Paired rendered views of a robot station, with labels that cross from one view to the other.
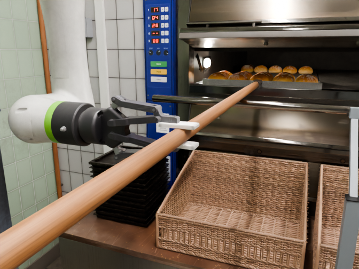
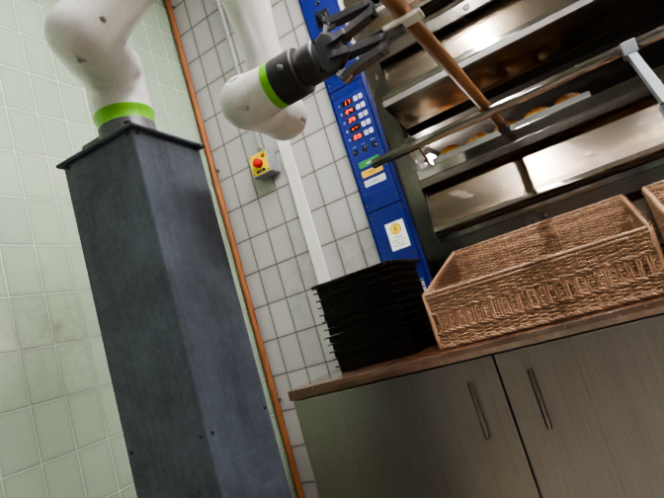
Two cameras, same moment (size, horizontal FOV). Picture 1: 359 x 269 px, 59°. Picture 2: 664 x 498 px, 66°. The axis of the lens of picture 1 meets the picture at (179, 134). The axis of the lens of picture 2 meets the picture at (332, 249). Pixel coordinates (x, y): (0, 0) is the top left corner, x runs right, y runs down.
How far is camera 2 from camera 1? 71 cm
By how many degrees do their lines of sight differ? 24
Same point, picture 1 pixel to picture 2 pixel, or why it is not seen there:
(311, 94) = (581, 107)
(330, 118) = (623, 125)
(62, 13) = (253, 13)
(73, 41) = (269, 38)
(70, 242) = (311, 401)
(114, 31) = (304, 153)
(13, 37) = not seen: hidden behind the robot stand
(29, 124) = (243, 87)
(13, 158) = not seen: hidden behind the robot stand
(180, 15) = (377, 97)
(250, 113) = (512, 171)
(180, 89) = (407, 183)
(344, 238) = not seen: outside the picture
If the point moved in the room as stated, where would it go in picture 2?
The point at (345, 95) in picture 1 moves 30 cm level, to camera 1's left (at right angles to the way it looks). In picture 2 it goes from (625, 86) to (529, 119)
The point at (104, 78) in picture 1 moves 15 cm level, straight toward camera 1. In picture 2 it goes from (305, 213) to (306, 204)
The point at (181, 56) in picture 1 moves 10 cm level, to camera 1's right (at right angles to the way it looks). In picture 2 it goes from (395, 141) to (421, 132)
